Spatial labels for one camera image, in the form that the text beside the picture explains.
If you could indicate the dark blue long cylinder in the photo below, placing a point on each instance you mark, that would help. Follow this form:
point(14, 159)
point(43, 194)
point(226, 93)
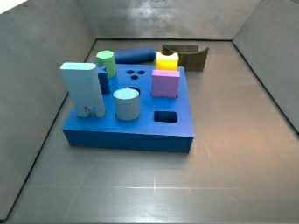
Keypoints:
point(135, 56)

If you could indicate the blue shape sorter base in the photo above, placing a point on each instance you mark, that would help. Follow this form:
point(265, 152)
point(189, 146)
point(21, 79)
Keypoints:
point(162, 129)

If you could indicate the light blue short cylinder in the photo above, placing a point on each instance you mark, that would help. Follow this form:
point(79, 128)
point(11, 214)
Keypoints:
point(127, 104)

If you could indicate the purple rectangular block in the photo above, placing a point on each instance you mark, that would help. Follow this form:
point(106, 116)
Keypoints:
point(166, 83)

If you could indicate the dark blue star block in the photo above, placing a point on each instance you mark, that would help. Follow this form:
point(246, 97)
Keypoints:
point(103, 80)

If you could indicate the yellow arch block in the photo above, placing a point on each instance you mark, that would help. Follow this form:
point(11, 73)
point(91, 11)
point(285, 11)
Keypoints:
point(167, 62)

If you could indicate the light blue tall block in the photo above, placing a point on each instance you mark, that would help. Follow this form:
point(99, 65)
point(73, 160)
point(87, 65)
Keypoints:
point(82, 80)

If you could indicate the green hexagonal prism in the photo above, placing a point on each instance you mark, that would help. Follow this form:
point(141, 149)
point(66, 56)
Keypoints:
point(106, 60)

